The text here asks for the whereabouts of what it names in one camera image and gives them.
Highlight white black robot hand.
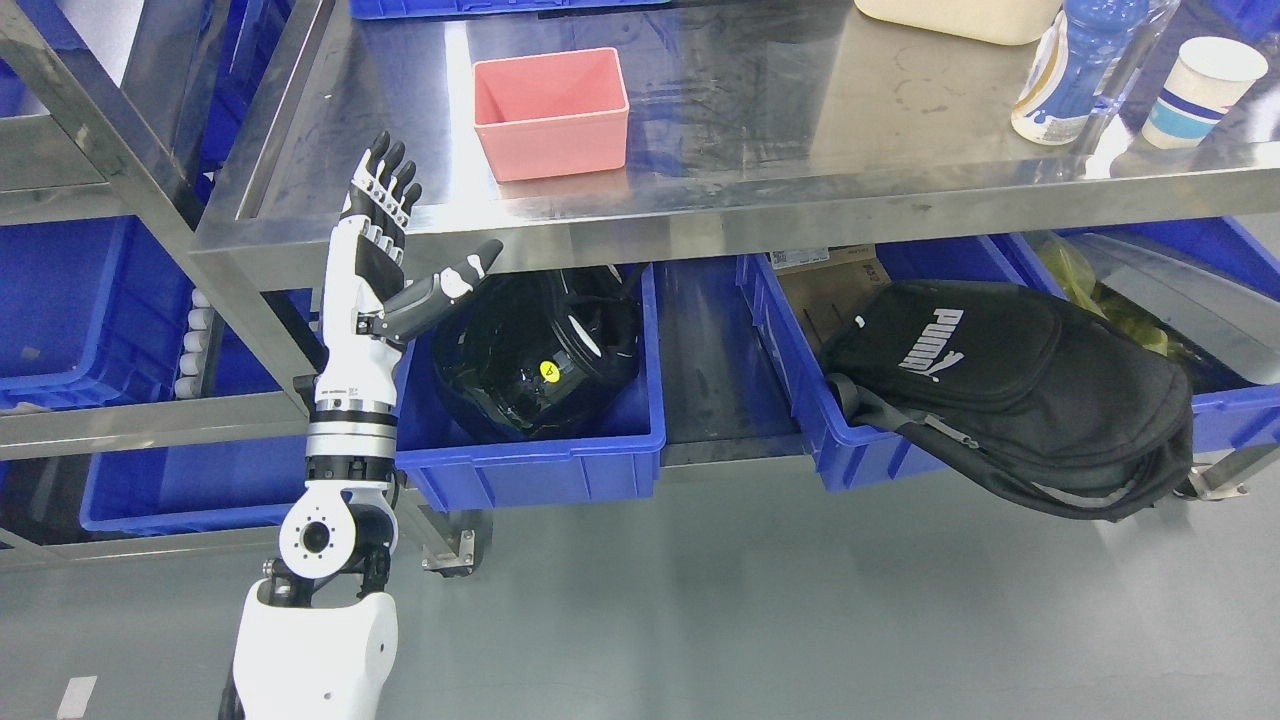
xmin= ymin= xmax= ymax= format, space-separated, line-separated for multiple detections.
xmin=314 ymin=131 xmax=504 ymax=413

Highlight pink plastic storage box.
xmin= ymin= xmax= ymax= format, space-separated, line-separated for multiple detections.
xmin=472 ymin=47 xmax=630 ymax=183

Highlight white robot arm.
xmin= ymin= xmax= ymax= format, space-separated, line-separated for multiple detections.
xmin=218 ymin=396 xmax=398 ymax=719

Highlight steel shelf rack left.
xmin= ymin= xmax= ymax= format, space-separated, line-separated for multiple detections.
xmin=3 ymin=1 xmax=310 ymax=568

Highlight cardboard box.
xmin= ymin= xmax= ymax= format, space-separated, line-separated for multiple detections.
xmin=765 ymin=245 xmax=890 ymax=354

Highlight cream plastic container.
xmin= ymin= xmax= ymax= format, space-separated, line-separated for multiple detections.
xmin=854 ymin=1 xmax=1062 ymax=47

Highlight black helmet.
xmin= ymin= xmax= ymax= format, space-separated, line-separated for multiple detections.
xmin=431 ymin=265 xmax=643 ymax=443

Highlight blue bin lower left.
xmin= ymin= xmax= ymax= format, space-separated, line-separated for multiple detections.
xmin=78 ymin=290 xmax=305 ymax=536

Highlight stainless steel cart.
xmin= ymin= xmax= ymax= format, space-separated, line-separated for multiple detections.
xmin=189 ymin=0 xmax=1280 ymax=580

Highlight blue bin upper left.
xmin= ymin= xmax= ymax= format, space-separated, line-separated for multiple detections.
xmin=1 ymin=217 xmax=193 ymax=415

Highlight blue bin with helmet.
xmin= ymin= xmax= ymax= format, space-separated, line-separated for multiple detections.
xmin=397 ymin=264 xmax=666 ymax=511

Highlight blue bin top edge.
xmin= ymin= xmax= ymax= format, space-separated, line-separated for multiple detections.
xmin=348 ymin=1 xmax=669 ymax=20

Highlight blue bin edge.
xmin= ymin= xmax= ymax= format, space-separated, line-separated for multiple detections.
xmin=1011 ymin=218 xmax=1279 ymax=454
xmin=348 ymin=1 xmax=669 ymax=20

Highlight blue bin with backpack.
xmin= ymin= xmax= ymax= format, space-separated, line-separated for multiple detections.
xmin=736 ymin=234 xmax=1047 ymax=492

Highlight black Puma backpack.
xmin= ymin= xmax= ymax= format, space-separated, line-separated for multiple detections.
xmin=819 ymin=279 xmax=1194 ymax=521

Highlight yellow green plastic bag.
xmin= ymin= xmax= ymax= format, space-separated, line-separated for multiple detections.
xmin=1025 ymin=231 xmax=1171 ymax=357

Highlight blue drink bottle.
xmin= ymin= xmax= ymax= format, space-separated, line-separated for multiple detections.
xmin=1010 ymin=1 xmax=1149 ymax=146

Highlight blue bin right edge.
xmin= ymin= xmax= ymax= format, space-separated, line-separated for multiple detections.
xmin=1011 ymin=218 xmax=1279 ymax=454

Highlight white blue paper cup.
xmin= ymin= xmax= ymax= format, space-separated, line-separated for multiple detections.
xmin=1140 ymin=36 xmax=1268 ymax=149

